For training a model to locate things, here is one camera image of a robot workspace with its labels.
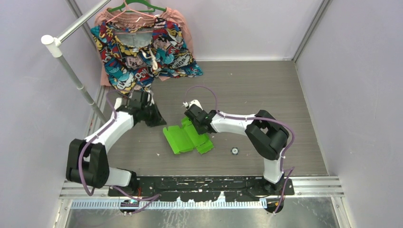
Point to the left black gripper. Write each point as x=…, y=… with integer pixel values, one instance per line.
x=158, y=120

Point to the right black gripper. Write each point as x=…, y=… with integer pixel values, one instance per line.
x=200, y=131

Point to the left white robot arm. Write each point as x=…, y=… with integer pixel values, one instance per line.
x=87, y=161

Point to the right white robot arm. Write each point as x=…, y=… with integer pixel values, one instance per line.
x=270, y=137

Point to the colorful patterned shirt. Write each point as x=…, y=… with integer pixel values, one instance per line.
x=136, y=49

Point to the green clothes hanger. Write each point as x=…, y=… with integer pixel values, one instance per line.
x=143, y=6

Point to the metal clothes rack pole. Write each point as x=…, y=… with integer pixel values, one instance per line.
x=53, y=46

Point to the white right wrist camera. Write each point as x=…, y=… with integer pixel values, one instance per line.
x=194, y=102

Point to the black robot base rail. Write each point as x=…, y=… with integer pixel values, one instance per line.
x=204, y=188

